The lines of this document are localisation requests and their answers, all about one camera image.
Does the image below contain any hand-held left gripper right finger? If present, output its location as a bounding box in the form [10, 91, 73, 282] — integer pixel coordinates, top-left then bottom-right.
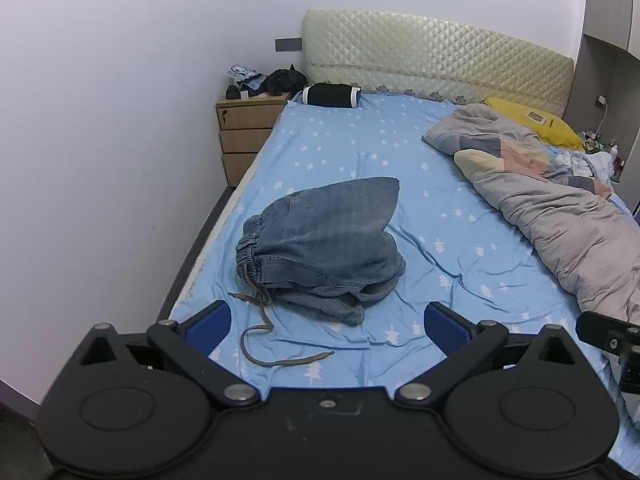
[395, 301, 576, 406]

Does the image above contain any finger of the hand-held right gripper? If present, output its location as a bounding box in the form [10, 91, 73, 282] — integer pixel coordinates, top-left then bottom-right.
[575, 311, 640, 357]

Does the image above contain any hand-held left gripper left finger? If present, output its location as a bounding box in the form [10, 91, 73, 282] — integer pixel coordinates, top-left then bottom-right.
[80, 300, 262, 407]

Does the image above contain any black clothes pile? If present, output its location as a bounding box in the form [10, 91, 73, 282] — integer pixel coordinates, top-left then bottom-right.
[236, 64, 308, 97]

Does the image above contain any grey patchwork quilt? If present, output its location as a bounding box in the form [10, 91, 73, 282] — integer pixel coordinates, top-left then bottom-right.
[421, 103, 640, 326]

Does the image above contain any white crumpled cloth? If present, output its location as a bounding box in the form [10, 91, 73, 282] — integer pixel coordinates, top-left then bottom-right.
[555, 151, 613, 186]

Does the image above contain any light blue star-print bed sheet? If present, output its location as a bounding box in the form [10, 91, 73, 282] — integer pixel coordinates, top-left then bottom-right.
[169, 91, 640, 476]

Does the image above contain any cluster of small bottles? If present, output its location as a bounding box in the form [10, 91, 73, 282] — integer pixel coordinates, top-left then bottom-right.
[579, 130, 626, 181]

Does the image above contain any wooden nightstand with drawers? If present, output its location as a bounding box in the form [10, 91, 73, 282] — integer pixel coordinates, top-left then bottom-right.
[216, 91, 293, 188]

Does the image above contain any yellow pillow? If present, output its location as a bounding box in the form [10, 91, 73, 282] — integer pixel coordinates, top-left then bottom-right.
[484, 97, 586, 152]

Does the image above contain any white and blue plastic bag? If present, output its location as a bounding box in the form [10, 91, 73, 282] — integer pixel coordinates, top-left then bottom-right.
[223, 64, 266, 86]

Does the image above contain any black bolster pillow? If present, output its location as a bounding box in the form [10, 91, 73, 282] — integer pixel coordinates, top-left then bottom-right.
[301, 84, 362, 109]

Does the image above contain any cream quilted headboard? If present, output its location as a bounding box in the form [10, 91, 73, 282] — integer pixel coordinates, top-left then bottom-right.
[301, 9, 574, 117]

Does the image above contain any dark grey bed frame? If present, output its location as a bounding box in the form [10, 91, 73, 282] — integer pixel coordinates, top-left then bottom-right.
[154, 187, 238, 323]

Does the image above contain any grey wall cabinet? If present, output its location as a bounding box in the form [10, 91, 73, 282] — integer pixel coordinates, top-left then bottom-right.
[565, 0, 640, 221]

